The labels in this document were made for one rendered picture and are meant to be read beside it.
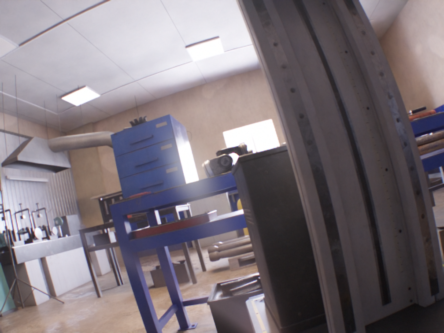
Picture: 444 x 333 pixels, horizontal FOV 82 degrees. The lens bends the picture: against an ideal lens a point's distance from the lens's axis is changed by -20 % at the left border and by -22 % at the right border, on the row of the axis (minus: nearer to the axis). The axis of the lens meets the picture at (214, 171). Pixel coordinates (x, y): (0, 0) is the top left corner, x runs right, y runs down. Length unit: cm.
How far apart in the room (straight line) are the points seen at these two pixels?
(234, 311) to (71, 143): 437
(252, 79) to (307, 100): 642
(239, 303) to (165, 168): 77
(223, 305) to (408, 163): 111
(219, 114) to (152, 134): 533
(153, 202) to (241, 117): 557
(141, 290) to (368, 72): 131
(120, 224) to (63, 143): 398
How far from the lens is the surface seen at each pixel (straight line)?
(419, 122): 162
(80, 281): 520
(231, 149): 161
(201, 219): 145
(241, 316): 160
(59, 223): 540
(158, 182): 163
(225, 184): 139
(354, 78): 86
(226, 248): 358
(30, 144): 505
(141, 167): 169
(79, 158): 792
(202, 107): 707
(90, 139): 542
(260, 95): 702
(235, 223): 139
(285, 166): 85
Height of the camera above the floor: 73
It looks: 6 degrees up
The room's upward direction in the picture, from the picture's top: 15 degrees counter-clockwise
